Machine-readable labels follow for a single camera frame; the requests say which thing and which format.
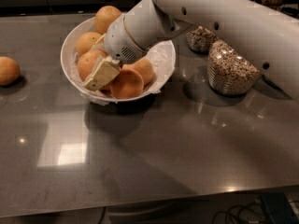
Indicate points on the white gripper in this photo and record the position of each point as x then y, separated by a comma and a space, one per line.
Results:
118, 40

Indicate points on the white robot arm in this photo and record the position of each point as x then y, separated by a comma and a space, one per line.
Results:
266, 38

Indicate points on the front left orange in bowl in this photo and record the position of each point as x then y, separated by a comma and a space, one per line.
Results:
86, 62

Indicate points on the orange in bowl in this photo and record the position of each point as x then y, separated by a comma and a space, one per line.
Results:
127, 84
86, 62
104, 17
144, 68
87, 42

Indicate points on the upper left orange in bowl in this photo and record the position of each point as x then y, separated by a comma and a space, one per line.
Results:
87, 42

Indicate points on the top orange in bowl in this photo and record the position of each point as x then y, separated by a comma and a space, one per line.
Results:
104, 17

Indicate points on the right orange in bowl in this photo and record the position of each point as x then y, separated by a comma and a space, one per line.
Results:
144, 68

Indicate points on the white bowl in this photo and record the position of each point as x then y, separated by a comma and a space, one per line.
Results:
68, 50

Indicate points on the white paper bowl liner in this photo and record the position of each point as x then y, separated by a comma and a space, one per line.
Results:
161, 56

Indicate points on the back left glass cereal jar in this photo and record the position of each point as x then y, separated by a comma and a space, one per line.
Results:
200, 39

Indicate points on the orange on table left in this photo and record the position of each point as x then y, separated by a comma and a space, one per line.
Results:
9, 70

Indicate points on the front glass cereal jar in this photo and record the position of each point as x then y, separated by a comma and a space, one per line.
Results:
228, 72

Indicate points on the dark box under table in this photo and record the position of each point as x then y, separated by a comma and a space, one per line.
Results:
278, 208

